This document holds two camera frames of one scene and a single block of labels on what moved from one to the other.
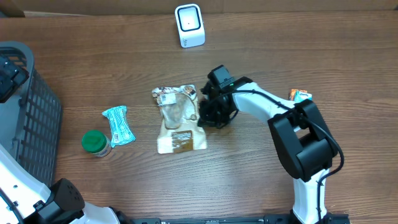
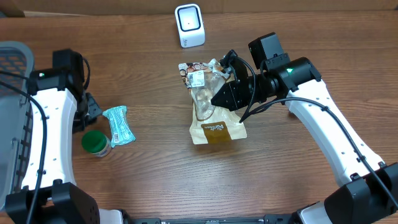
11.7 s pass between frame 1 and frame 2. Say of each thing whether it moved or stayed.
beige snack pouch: moved
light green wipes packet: stayed
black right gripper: moved
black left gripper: moved
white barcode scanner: stayed
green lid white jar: stayed
